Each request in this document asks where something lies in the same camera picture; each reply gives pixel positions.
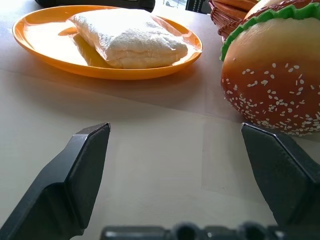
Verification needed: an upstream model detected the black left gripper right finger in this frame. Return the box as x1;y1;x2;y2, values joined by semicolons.
240;122;320;233

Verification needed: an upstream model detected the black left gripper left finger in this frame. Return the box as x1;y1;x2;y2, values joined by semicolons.
0;122;112;240

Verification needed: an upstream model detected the toy hamburger with sesame bun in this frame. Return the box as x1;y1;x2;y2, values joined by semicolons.
219;0;320;138

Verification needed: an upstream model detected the orange plastic plate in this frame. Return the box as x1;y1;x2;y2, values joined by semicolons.
12;5;204;81

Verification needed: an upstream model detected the white folded cloth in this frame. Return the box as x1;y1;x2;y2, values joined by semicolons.
67;7;189;70

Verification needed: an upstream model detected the brown wicker basket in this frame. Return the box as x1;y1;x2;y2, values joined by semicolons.
207;0;251;42

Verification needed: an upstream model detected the bread loaf in basket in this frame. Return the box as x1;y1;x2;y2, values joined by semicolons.
214;0;259;12

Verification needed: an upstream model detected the black device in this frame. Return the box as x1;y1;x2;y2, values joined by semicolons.
33;0;156;13

